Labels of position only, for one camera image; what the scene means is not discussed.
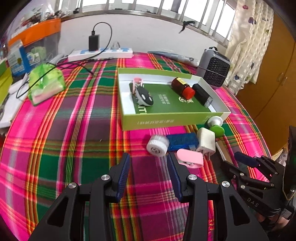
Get grey fan heater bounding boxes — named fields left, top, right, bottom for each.
left=198, top=47, right=231, bottom=90

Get clear bin orange lid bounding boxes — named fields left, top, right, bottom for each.
left=8, top=19, right=62, bottom=61

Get green white plastic knob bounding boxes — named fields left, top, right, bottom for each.
left=206, top=116, right=225, bottom=139

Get silver black slim device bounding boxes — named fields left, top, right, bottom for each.
left=215, top=139, right=238, bottom=167

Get wooden cabinet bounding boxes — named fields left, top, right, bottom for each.
left=236, top=14, right=296, bottom=156

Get black window hook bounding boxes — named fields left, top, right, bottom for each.
left=179, top=20, right=195, bottom=33

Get pink ring clip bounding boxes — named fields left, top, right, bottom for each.
left=132, top=77, right=144, bottom=96

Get grey folded umbrella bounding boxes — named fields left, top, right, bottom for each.
left=147, top=51, right=200, bottom=67

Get black disc white dots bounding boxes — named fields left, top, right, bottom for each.
left=135, top=87, right=154, bottom=107

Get lime yellow flat box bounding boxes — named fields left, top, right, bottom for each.
left=0, top=72, right=14, bottom=105

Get blue usb device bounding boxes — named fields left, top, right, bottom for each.
left=166, top=133, right=199, bottom=152

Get white charger plug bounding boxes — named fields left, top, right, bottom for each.
left=196, top=127, right=216, bottom=160

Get green white cardboard box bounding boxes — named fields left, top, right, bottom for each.
left=117, top=67, right=232, bottom=131

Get pile of assorted stationery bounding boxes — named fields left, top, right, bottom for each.
left=14, top=9, right=63, bottom=28

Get blue white carton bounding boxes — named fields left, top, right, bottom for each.
left=7, top=39, right=31, bottom=77

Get white round ribbed cap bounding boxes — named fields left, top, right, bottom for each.
left=146, top=135, right=170, bottom=157

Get pink green plaid tablecloth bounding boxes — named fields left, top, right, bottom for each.
left=0, top=52, right=272, bottom=241

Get black adapter cable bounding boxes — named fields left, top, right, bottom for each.
left=47, top=22, right=113, bottom=76

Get brown bottle red cap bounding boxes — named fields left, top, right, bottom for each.
left=171, top=77, right=196, bottom=100

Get white power strip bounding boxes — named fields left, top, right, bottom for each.
left=68, top=47, right=134, bottom=62

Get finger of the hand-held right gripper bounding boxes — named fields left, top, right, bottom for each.
left=234, top=151, right=279, bottom=177
left=221, top=161, right=275, bottom=193

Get dark green flat box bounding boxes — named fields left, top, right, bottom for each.
left=0, top=60, right=12, bottom=77

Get metal window grille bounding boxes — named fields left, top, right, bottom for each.
left=60, top=0, right=236, bottom=47

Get black power adapter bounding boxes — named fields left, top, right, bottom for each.
left=88, top=35, right=100, bottom=51

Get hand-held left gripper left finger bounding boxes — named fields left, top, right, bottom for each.
left=28, top=153, right=131, bottom=241

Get green tissue pack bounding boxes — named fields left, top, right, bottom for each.
left=28, top=64, right=66, bottom=106

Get pink plastic case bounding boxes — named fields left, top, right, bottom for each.
left=176, top=149, right=204, bottom=168

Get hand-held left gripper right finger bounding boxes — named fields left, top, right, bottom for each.
left=167, top=153, right=270, bottom=241

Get black bike light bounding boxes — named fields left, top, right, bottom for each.
left=192, top=83, right=213, bottom=107

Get patterned cream curtain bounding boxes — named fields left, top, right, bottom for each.
left=223, top=0, right=274, bottom=95

